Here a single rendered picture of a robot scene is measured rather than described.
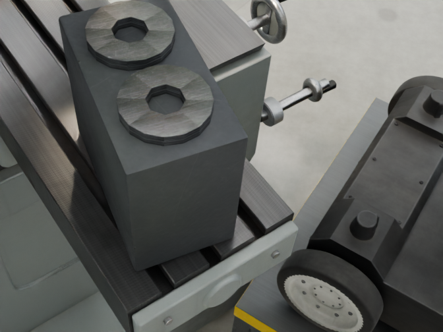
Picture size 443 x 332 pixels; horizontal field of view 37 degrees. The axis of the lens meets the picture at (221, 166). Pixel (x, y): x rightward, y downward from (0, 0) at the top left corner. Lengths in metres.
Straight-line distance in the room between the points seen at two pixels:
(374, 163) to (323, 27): 1.21
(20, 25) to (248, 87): 0.49
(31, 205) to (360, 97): 1.35
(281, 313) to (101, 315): 0.44
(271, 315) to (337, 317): 0.13
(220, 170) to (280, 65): 1.69
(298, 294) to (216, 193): 0.67
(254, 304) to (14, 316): 0.50
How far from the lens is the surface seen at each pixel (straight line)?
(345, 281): 1.18
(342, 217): 1.22
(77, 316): 1.56
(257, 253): 0.77
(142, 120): 0.60
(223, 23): 1.30
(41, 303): 1.49
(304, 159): 2.06
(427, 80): 1.53
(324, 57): 2.37
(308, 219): 1.46
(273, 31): 1.47
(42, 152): 0.84
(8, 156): 1.04
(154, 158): 0.59
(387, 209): 1.28
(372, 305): 1.21
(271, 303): 1.35
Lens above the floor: 1.62
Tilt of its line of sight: 54 degrees down
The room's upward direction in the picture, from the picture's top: 6 degrees clockwise
